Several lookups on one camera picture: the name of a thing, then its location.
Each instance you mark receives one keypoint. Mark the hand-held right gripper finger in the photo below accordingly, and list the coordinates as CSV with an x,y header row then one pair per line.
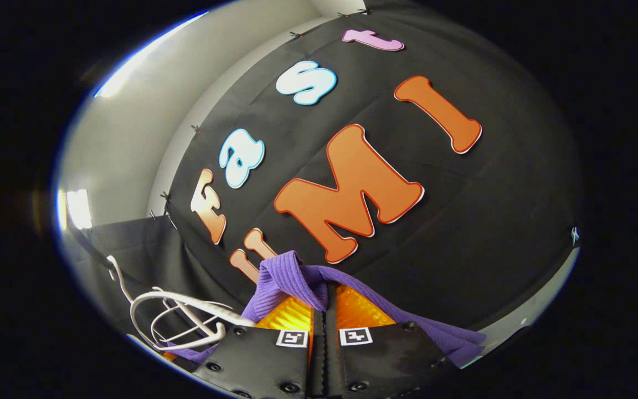
x,y
318,360
331,360

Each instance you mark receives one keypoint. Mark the purple ribbed shirt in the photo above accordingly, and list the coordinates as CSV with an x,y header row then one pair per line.
x,y
283,274

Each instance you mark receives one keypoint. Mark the white clothes hanger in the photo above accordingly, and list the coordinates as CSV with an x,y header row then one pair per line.
x,y
230,315
121,282

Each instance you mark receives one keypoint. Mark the black clothes rack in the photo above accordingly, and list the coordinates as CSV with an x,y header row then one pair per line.
x,y
92,249

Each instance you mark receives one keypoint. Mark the black backdrop cloth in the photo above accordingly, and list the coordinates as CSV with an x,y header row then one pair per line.
x,y
463,221

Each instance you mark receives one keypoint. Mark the row of black backdrop clips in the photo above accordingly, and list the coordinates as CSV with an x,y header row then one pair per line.
x,y
165,195

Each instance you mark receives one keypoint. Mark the small ceiling light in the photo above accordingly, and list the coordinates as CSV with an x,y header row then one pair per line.
x,y
78,209

